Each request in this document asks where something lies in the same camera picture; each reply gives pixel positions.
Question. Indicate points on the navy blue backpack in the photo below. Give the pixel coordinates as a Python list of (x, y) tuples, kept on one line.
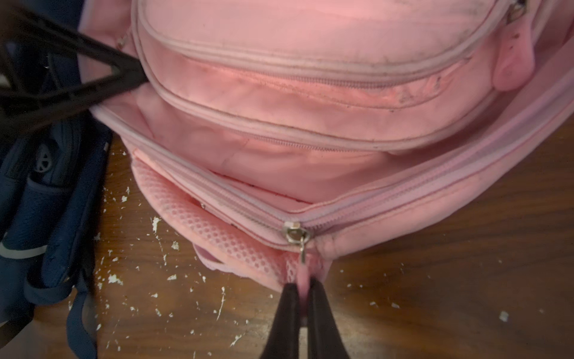
[(50, 184)]

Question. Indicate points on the pink backpack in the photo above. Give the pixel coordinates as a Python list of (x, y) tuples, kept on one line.
[(277, 136)]

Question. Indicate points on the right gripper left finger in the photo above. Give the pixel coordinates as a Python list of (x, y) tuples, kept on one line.
[(283, 338)]

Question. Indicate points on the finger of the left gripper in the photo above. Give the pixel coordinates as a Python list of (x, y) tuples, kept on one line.
[(50, 71)]

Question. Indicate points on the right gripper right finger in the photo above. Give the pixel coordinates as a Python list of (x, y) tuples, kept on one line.
[(324, 339)]

